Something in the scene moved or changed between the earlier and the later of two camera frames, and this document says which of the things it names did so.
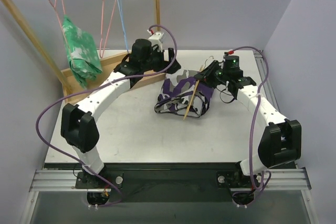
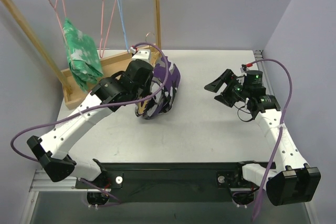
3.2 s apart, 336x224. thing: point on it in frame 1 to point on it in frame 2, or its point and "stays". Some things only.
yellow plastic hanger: (192, 94) to (155, 53)
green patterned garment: (82, 52) stays
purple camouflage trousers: (177, 94) to (163, 88)
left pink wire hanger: (54, 6) stays
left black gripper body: (165, 61) to (146, 87)
